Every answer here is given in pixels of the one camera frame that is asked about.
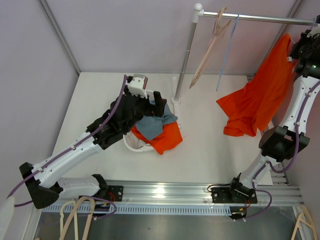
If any orange t-shirt on blue hanger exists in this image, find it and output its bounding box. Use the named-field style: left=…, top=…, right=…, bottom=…
left=216, top=33, right=295, bottom=137

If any blue wire hanger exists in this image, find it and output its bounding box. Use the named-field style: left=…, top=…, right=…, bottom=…
left=216, top=13, right=240, bottom=92
left=289, top=17, right=319, bottom=44

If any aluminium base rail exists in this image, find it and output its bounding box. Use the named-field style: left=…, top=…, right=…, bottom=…
left=32, top=177, right=305, bottom=216

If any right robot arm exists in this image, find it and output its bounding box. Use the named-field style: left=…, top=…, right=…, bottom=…
left=207, top=28, right=320, bottom=204

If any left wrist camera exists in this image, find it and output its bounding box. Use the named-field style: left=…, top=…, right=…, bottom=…
left=127, top=73, right=153, bottom=99

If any beige wooden hanger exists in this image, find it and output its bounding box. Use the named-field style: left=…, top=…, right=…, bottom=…
left=188, top=6, right=232, bottom=90

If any metal clothes rack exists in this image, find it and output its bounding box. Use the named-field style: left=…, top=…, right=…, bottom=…
left=171, top=3, right=320, bottom=105

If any orange t-shirt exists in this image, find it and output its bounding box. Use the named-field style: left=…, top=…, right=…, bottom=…
left=216, top=33, right=295, bottom=137
left=131, top=121, right=183, bottom=155

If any white perforated laundry basket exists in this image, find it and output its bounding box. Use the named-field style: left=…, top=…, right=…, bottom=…
left=122, top=132, right=155, bottom=153

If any pink wire hanger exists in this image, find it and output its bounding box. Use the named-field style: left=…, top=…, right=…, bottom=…
left=194, top=12, right=232, bottom=83

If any green and white t-shirt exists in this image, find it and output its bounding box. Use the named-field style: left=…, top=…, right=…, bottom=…
left=124, top=132, right=153, bottom=151

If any beige hangers lower left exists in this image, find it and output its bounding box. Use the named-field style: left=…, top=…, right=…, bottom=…
left=59, top=196, right=95, bottom=240

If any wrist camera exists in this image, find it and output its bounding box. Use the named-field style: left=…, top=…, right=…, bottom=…
left=307, top=24, right=320, bottom=38
left=127, top=73, right=153, bottom=99

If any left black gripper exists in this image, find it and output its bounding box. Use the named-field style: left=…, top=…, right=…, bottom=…
left=123, top=85, right=166, bottom=134

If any grey-blue t-shirt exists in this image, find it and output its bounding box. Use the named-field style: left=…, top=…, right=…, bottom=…
left=135, top=103, right=178, bottom=141

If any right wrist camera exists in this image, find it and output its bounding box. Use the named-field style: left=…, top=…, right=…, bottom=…
left=307, top=24, right=320, bottom=38

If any beige hanger lower right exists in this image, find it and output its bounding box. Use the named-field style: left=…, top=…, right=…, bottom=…
left=291, top=204, right=318, bottom=240

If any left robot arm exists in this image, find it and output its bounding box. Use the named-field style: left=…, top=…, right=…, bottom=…
left=19, top=91, right=167, bottom=209

